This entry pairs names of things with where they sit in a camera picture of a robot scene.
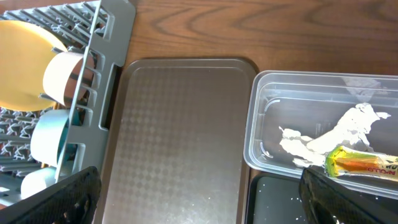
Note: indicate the white paper napkin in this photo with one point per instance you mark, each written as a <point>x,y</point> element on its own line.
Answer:
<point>350,131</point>

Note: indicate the small white cup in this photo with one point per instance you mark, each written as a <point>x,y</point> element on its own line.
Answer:
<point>37,181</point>

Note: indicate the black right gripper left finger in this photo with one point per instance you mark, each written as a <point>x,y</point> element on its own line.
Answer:
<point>72,200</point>

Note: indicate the light blue bowl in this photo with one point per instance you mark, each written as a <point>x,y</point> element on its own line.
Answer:
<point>49,136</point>

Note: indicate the black waste tray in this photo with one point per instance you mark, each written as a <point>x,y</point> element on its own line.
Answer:
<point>275,198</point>

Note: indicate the brown serving tray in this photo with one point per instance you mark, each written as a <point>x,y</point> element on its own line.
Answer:
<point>175,148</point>

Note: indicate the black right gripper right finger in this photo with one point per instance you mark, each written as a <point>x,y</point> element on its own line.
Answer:
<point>325,201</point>

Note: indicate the yellow round plate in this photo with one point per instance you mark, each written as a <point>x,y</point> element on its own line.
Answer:
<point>26,50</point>

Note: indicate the grey dishwasher rack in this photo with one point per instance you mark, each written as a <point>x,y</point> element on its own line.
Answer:
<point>101,31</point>

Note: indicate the clear plastic waste bin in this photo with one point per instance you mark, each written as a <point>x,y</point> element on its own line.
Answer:
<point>312,103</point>

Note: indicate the yellow orange snack wrapper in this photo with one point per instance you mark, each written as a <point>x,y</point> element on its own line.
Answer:
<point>345,161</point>

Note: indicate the pink white bowl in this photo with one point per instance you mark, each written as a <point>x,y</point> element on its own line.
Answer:
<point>61,75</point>

